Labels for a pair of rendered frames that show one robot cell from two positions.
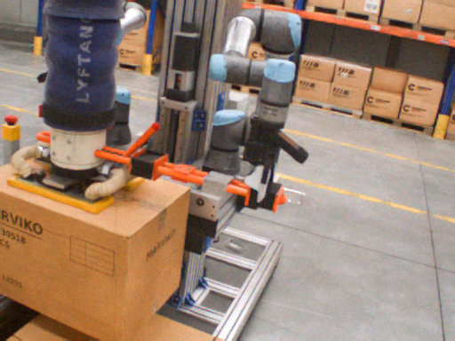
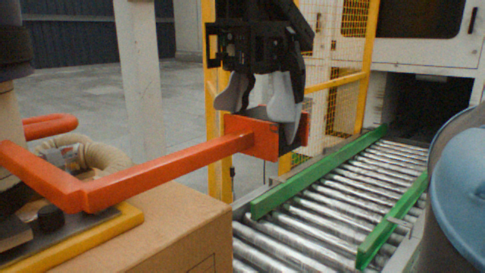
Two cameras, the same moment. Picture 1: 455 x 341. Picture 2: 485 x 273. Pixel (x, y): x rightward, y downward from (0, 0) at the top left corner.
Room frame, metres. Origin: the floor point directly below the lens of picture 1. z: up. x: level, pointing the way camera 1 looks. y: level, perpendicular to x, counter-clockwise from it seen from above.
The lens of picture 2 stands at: (1.85, 0.11, 1.34)
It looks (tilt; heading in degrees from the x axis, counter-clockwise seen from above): 19 degrees down; 109
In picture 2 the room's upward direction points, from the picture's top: straight up
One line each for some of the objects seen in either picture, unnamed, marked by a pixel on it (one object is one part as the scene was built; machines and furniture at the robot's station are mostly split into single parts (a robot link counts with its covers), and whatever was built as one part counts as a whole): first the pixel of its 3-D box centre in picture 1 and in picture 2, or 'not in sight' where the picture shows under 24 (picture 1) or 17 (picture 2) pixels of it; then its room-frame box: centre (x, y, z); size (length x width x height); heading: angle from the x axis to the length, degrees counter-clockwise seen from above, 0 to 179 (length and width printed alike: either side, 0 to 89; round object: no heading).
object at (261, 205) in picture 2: not in sight; (331, 155); (1.76, 2.03, 0.60); 1.60 x 0.10 x 0.09; 68
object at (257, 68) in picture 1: (270, 75); not in sight; (1.29, -0.19, 1.50); 0.11 x 0.11 x 0.08; 83
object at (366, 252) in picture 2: not in sight; (432, 182); (2.25, 1.83, 0.60); 1.60 x 0.10 x 0.09; 68
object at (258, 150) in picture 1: (264, 141); not in sight; (1.19, -0.19, 1.35); 0.09 x 0.08 x 0.12; 69
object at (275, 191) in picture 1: (264, 195); not in sight; (1.17, -0.21, 1.20); 0.08 x 0.07 x 0.05; 69
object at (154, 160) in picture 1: (148, 163); not in sight; (1.30, 0.11, 1.20); 0.10 x 0.08 x 0.06; 159
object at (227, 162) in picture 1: (223, 155); not in sight; (1.78, -0.13, 1.09); 0.15 x 0.15 x 0.10
